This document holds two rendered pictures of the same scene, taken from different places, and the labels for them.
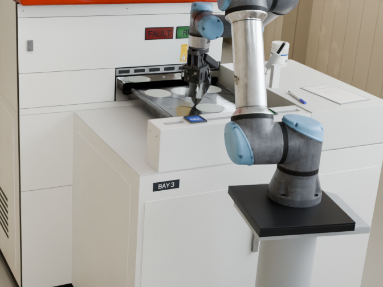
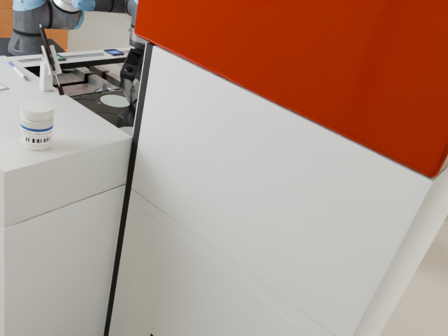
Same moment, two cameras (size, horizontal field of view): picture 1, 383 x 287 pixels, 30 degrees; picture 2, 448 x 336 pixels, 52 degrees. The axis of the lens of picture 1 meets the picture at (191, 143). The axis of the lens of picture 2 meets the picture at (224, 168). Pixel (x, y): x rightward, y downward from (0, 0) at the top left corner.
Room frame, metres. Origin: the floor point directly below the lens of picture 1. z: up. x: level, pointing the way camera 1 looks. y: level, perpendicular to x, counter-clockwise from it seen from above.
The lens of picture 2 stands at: (3.86, -0.40, 1.52)
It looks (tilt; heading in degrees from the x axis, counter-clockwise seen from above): 28 degrees down; 151
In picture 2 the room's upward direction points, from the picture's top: 15 degrees clockwise
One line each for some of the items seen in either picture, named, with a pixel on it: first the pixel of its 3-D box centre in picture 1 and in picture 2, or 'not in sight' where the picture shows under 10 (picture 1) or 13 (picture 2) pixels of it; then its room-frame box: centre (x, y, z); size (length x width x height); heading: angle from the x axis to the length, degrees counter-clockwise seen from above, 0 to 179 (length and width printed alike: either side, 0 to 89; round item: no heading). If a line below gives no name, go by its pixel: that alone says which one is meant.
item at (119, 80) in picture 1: (168, 85); not in sight; (2.69, 0.11, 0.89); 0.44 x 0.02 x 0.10; 119
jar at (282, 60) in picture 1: (279, 54); (37, 125); (2.84, -0.33, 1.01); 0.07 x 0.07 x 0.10
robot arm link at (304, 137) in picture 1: (298, 140); (31, 11); (1.84, -0.29, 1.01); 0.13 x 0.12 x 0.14; 105
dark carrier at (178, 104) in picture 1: (196, 99); (135, 114); (2.51, -0.01, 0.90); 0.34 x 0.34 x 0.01; 29
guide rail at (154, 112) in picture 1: (173, 124); not in sight; (2.40, 0.07, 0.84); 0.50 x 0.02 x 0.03; 29
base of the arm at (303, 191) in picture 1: (296, 180); (28, 40); (1.84, -0.30, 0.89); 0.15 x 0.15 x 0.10
